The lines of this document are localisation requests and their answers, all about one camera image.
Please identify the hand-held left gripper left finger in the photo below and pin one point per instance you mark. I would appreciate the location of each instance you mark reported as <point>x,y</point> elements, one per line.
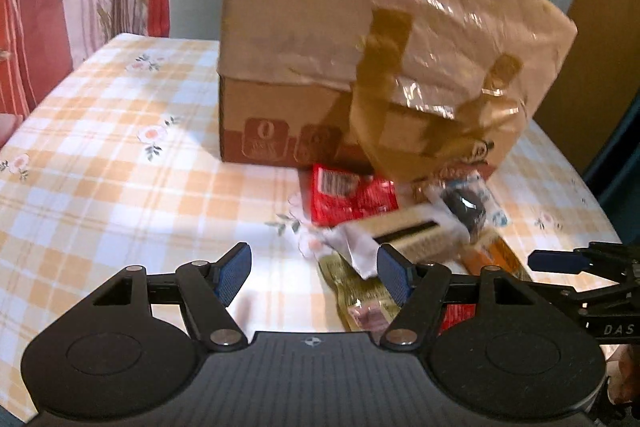
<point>232,276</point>

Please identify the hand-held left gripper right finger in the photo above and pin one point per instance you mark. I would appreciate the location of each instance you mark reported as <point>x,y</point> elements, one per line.
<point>395,277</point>

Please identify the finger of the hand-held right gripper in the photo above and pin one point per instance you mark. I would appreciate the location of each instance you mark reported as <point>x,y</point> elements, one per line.
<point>555,294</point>
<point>555,260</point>

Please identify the beige snack bar packet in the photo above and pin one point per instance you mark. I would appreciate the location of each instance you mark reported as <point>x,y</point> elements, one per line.
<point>415,234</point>

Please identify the olive green snack packet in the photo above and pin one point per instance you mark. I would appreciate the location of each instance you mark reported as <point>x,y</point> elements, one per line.
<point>357,294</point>

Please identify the orange snack packet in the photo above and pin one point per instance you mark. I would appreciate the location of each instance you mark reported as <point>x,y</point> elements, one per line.
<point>500,257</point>

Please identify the small red snack packet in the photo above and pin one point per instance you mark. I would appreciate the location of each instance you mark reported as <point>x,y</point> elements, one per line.
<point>457,316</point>

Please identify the black and white snack packet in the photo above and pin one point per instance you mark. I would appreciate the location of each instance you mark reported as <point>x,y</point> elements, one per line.
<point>467,207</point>

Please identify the wooden panel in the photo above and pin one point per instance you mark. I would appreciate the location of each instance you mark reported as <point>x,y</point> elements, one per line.
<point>605,7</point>

